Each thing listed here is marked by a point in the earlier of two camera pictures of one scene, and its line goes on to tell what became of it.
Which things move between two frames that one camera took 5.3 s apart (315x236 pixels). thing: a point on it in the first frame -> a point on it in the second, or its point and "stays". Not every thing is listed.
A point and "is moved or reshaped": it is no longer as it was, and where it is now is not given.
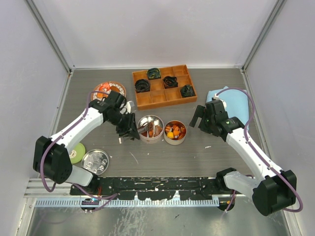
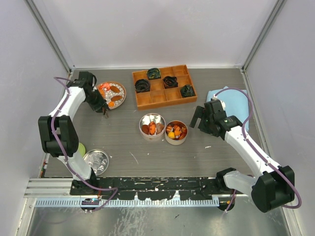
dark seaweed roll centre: [170, 82] stays
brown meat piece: [158, 129] is moved or reshaped
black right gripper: [199, 112] stays
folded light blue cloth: [236, 103] stays
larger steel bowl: [150, 129] stays
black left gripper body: [124, 122] -> [95, 101]
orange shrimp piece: [106, 85] -> [152, 128]
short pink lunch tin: [174, 132] stays
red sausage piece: [182, 132] stays
